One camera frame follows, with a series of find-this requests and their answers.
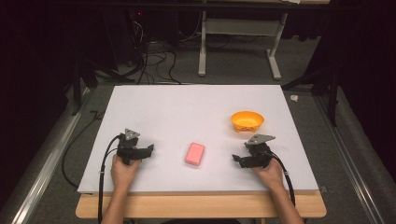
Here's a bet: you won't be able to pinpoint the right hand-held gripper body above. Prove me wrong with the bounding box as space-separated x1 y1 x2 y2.
243 133 276 170

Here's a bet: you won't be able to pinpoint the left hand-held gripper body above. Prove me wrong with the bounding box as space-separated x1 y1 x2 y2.
116 128 146 166

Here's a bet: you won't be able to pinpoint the person's right hand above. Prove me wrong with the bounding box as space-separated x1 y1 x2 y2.
249 156 286 191

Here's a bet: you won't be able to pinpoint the person's left hand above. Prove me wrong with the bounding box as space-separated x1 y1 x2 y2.
109 154 143 194

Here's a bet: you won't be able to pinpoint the orange plastic bowl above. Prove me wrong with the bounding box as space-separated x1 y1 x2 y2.
230 110 266 133

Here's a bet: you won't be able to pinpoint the pink soap bar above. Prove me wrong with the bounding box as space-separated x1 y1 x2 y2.
184 142 206 167

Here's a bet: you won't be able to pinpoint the black metal stand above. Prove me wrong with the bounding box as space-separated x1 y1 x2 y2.
281 61 341 128
70 57 136 117

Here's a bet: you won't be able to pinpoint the black computer tower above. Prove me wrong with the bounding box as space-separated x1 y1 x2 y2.
122 8 150 68

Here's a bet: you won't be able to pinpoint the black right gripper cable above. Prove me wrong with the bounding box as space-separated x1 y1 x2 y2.
269 151 297 207

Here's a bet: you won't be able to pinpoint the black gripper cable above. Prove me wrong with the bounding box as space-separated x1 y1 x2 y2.
269 151 297 207
61 109 122 224

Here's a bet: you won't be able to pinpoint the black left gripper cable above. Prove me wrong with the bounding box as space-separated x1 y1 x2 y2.
61 109 122 224

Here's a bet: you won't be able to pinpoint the black floor cables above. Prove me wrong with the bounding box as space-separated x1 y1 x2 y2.
130 21 206 86

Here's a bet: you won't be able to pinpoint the aluminium rail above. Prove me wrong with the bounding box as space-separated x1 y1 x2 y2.
312 92 389 224
7 87 92 224

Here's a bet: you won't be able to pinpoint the white metal desk frame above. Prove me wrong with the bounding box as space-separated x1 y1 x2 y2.
197 10 290 82

